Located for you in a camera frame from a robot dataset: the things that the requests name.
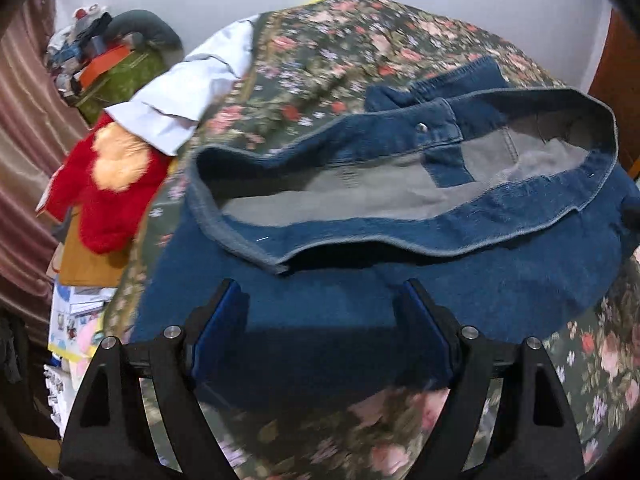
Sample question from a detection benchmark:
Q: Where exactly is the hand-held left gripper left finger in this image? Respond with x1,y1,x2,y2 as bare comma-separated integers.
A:
59,279,249,480

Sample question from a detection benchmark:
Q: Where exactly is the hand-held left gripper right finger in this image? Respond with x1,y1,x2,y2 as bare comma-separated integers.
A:
395,279,586,480

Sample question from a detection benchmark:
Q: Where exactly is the blue denim jacket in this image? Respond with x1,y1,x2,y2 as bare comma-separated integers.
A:
130,55,640,397

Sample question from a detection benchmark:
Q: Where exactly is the pile of printed papers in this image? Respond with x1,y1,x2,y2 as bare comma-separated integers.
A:
44,282,119,422

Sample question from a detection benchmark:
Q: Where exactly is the red plush toy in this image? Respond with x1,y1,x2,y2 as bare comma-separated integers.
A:
36,112,174,255

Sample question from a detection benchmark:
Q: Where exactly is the dark chair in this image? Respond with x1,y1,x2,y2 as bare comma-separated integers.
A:
0,305,61,441

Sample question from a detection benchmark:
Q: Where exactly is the white shirt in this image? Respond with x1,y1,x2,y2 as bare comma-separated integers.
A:
105,15,262,157

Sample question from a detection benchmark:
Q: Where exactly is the green storage bag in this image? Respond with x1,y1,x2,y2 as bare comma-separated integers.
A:
75,48,169,127

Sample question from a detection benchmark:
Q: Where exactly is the floral blanket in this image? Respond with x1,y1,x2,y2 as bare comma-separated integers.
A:
102,0,640,480

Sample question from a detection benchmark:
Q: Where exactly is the striped red curtain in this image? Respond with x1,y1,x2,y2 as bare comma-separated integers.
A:
0,0,92,322

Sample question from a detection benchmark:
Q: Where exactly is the orange box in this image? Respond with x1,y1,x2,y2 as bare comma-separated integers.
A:
79,45,134,87

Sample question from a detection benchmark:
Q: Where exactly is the wooden door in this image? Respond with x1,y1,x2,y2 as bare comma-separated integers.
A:
587,7,640,182

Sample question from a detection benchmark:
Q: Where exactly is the pile of household clutter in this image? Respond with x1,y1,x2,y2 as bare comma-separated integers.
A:
45,2,114,97

